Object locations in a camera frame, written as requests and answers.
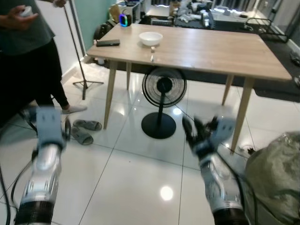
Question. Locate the person's right hand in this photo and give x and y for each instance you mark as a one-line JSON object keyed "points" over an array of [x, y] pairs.
{"points": [[14, 22]]}

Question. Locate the black pedestal floor fan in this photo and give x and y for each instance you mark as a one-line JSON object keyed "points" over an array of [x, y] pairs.
{"points": [[163, 86]]}

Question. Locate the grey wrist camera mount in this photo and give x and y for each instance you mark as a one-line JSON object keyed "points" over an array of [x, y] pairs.
{"points": [[222, 130], [49, 124]]}

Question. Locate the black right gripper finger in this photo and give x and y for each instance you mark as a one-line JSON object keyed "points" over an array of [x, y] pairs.
{"points": [[199, 124], [188, 128]]}

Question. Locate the black remote control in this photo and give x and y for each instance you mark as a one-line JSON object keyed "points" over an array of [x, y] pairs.
{"points": [[108, 43]]}

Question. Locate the white handheld controller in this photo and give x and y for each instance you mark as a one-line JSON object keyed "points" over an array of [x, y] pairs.
{"points": [[26, 11]]}

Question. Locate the cluttered dark desk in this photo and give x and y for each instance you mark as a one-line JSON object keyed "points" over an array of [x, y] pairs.
{"points": [[197, 11]]}

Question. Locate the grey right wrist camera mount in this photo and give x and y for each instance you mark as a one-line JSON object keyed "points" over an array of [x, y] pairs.
{"points": [[222, 130]]}

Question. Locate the black tripod stand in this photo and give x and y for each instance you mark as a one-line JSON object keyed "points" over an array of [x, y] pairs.
{"points": [[76, 51]]}

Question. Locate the grey slipper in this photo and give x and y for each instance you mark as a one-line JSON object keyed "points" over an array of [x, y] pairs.
{"points": [[88, 125], [82, 137]]}

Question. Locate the grey-green woven sack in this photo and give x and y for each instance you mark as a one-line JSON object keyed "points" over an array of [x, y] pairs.
{"points": [[276, 183]]}

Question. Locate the white bowl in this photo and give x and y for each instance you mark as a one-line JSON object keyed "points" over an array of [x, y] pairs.
{"points": [[151, 38]]}

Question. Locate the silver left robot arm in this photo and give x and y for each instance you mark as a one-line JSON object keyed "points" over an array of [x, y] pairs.
{"points": [[41, 183]]}

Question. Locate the metal spoon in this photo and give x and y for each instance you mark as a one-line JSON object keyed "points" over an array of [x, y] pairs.
{"points": [[152, 57]]}

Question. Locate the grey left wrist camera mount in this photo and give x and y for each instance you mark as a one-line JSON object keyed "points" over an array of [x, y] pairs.
{"points": [[49, 124]]}

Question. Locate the light wooden dining table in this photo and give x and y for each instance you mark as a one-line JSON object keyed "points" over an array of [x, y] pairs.
{"points": [[201, 49]]}

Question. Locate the person in dark clothes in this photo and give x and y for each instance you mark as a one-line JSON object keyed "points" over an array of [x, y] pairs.
{"points": [[28, 61]]}

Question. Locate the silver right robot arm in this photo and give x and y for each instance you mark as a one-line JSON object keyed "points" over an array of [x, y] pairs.
{"points": [[220, 187]]}

